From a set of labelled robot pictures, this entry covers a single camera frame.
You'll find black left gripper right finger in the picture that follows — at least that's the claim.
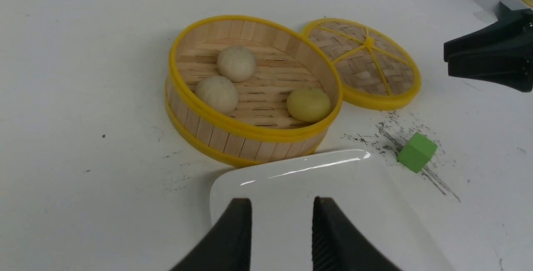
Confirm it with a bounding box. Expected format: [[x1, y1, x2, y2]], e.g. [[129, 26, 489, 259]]
[[312, 197, 400, 271]]

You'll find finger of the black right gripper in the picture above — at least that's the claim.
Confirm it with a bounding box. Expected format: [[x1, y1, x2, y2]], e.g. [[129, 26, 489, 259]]
[[443, 11, 533, 62], [448, 51, 533, 93]]

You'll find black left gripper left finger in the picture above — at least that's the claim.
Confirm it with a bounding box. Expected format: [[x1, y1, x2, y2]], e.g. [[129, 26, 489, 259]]
[[172, 198, 252, 271]]

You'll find yellow steamed bun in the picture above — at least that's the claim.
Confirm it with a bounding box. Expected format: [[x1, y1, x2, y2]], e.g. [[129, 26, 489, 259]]
[[286, 89, 331, 123]]

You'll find white steamed bun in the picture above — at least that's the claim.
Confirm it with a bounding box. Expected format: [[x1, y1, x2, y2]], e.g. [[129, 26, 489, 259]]
[[194, 76, 239, 115], [217, 45, 257, 82]]

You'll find white square plate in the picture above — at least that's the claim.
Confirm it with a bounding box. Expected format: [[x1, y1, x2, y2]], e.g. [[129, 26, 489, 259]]
[[209, 149, 453, 271]]

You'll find green cube block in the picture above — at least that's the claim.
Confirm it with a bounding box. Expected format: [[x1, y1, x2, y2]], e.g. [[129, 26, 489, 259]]
[[396, 132, 438, 174]]

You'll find yellow-rimmed bamboo steamer lid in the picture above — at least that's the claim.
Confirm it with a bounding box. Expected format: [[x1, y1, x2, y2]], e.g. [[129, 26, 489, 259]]
[[302, 17, 421, 111]]

